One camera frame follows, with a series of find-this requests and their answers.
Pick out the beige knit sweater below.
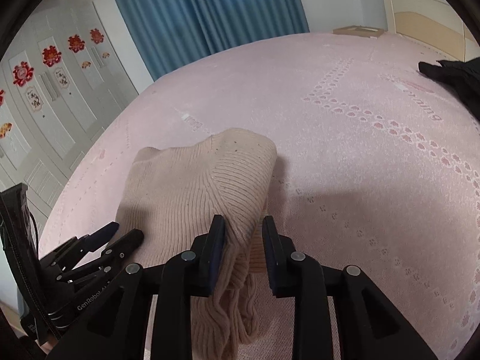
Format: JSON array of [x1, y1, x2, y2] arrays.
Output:
[[115, 128, 277, 359]]

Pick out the pink patterned bed sheet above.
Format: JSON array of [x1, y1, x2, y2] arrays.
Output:
[[40, 33, 479, 359]]

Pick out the white wardrobe with red decals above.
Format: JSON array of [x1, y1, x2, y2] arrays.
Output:
[[1, 0, 137, 228]]

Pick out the blue curtain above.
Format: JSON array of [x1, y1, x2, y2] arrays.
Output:
[[115, 0, 309, 80]]

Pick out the black puffer jacket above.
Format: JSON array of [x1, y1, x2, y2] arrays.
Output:
[[418, 57, 480, 120]]

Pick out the cream wooden headboard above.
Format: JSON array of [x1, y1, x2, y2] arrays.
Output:
[[383, 0, 479, 62]]

